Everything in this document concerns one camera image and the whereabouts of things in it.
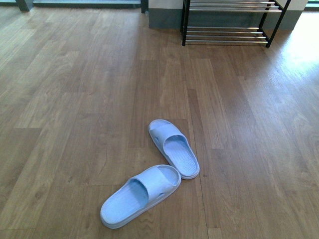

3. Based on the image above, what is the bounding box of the black metal shoe rack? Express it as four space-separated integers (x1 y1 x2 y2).
180 0 291 48

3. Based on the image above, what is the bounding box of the light blue slipper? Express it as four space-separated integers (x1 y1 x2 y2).
100 165 181 229
149 119 200 180

